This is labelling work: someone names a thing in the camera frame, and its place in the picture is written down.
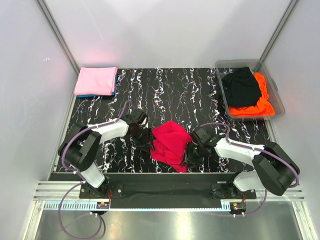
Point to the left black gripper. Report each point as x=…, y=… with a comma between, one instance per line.
x=147, y=142

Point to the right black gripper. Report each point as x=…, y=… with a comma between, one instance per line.
x=193, y=162

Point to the red t-shirt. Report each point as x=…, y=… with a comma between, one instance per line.
x=170, y=141

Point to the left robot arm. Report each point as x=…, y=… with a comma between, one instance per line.
x=79, y=150

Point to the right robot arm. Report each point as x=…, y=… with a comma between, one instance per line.
x=273, y=170

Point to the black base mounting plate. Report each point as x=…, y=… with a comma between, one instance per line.
x=190, y=184

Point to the black marbled table mat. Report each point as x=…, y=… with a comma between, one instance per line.
x=188, y=96

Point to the pink folded t-shirt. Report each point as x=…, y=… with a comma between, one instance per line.
x=96, y=81

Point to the blue folded t-shirt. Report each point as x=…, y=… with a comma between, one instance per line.
x=94, y=95

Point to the black t-shirt in bin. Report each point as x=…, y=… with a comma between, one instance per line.
x=241, y=89

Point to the clear plastic bin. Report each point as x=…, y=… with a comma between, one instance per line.
x=224, y=67

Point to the orange t-shirt in bin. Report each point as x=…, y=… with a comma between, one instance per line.
x=262, y=108

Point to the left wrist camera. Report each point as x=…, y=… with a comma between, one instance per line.
x=139, y=117

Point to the aluminium front rail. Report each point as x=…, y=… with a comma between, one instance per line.
x=68, y=196

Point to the right aluminium frame post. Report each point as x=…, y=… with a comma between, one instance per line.
x=279, y=28

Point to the aluminium frame post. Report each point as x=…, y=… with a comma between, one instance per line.
x=57, y=34
x=279, y=28

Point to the left aluminium frame post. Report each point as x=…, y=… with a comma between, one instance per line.
x=57, y=34

